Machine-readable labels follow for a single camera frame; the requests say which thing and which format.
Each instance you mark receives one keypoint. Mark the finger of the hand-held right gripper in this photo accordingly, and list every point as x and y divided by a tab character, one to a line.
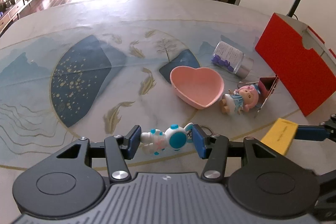
311	133

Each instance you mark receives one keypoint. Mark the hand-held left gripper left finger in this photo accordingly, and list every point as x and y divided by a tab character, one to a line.
134	141

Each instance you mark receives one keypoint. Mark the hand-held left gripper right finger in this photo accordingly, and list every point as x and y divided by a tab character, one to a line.
198	142

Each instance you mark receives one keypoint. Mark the white and teal astronaut toy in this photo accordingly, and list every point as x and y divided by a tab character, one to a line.
173	138

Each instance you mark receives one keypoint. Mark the yellow rectangular box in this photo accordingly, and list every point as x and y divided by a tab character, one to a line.
278	134

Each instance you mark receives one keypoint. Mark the pink heart-shaped bowl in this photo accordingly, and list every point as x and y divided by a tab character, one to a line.
197	82

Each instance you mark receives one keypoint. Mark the pink-haired doll figurine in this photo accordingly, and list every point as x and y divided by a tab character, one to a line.
244	98

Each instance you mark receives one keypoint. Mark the red metal clip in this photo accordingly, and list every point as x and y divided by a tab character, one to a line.
266	83

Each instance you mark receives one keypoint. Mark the red cardboard box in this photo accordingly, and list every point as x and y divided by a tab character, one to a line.
288	64

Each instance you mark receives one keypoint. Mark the glass jar with silver lid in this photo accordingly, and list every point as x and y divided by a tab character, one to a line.
231	54

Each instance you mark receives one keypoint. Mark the wooden media cabinet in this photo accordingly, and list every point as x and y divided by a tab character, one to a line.
15	7

